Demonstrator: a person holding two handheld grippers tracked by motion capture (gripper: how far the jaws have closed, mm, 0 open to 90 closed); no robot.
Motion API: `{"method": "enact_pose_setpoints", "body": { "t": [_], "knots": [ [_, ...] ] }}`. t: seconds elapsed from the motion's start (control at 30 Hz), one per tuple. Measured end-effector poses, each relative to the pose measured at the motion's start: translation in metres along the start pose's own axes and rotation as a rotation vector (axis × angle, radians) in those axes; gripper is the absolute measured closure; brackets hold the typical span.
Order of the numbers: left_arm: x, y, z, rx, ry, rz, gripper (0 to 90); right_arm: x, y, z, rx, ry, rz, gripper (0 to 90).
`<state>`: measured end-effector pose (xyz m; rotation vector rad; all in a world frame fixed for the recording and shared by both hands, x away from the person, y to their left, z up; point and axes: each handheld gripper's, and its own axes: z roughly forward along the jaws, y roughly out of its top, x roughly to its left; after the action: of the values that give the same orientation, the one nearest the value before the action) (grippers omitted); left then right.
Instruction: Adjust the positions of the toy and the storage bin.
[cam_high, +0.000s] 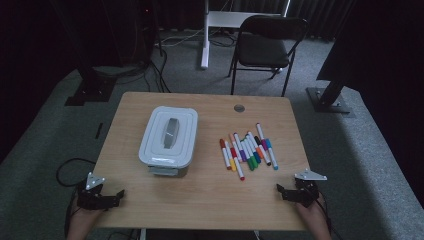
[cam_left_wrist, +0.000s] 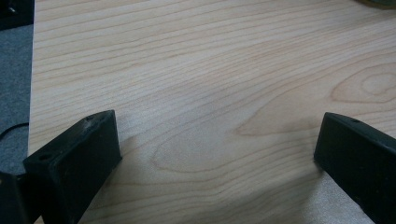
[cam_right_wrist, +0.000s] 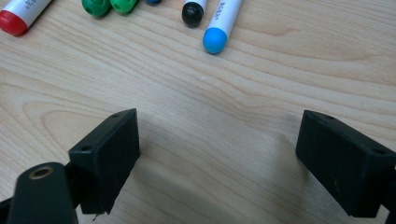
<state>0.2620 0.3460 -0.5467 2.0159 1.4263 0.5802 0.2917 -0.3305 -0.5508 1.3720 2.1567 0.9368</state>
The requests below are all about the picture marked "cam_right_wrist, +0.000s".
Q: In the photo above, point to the dark green marker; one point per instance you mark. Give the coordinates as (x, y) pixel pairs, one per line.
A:
(96, 6)

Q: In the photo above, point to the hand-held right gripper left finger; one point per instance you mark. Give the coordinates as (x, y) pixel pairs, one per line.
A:
(106, 155)

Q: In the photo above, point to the light green marker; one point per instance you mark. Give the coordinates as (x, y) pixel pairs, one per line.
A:
(124, 5)

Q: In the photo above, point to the black marker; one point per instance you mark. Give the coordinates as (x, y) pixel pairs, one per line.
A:
(192, 14)

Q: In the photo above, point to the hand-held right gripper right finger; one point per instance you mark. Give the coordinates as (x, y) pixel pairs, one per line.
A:
(339, 161)

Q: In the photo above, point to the red marker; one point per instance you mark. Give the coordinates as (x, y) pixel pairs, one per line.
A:
(12, 23)

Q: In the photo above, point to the light blue marker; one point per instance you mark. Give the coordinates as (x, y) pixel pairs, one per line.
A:
(214, 40)

